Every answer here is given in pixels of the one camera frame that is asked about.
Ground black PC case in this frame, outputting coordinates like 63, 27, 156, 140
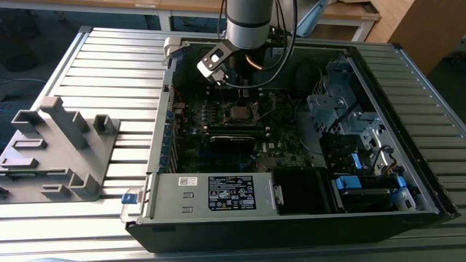
118, 37, 460, 254

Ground black graphics card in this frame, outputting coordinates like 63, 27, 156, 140
208, 134, 258, 157

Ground chipset heatsink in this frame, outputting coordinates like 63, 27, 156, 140
254, 157, 277, 172

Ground coloured wire bundle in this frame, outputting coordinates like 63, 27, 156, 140
376, 144, 404, 175

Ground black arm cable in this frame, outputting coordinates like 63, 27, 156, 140
222, 0, 298, 88

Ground grey parts rack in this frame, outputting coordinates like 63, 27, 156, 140
0, 96, 121, 204

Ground rear expansion slot brackets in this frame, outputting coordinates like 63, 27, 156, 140
158, 108, 181, 174

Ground wooden cabinet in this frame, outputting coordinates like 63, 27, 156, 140
365, 0, 466, 76

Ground silver power supply unit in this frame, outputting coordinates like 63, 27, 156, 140
142, 171, 281, 221

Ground metal disk bay cage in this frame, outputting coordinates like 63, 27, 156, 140
304, 53, 388, 175

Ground copper braided cable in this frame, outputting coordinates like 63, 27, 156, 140
244, 53, 261, 71

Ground blue floor cable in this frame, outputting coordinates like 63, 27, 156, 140
0, 78, 46, 86

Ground blue disk carrier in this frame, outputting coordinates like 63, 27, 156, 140
333, 174, 407, 192

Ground green motherboard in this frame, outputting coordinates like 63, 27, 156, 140
170, 87, 328, 174

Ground black office chair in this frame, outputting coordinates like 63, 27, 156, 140
0, 9, 41, 73

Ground black connector block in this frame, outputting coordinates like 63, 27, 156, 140
317, 133, 356, 167

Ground wooden desk white frame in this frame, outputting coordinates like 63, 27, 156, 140
0, 0, 381, 42

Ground black hard disk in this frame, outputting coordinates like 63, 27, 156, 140
337, 188, 393, 213

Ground black flat cable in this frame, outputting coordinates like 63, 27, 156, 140
324, 99, 360, 133

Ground black looped cable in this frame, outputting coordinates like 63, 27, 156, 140
292, 57, 324, 98

